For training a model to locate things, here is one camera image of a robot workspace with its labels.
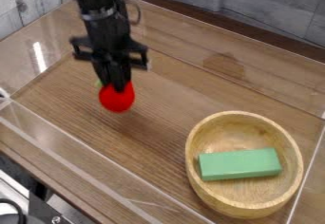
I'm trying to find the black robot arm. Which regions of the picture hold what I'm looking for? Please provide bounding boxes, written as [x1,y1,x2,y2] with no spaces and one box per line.
[70,0,149,93]

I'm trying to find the green rectangular block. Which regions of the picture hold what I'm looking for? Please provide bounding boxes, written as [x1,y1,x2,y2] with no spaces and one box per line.
[198,148,282,181]

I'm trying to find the round wooden bowl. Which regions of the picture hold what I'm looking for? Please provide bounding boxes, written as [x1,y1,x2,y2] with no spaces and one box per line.
[185,111,304,219]

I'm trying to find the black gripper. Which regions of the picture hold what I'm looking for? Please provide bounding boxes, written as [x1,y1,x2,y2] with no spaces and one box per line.
[70,18,149,93]

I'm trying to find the clear acrylic tray walls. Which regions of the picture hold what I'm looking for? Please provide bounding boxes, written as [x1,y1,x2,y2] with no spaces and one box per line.
[0,0,325,224]

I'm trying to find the red plush strawberry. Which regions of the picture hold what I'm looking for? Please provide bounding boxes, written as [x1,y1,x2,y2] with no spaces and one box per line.
[95,81,135,113]

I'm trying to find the black metal bracket with cable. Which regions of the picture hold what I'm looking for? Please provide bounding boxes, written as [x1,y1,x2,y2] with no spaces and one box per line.
[0,182,66,224]

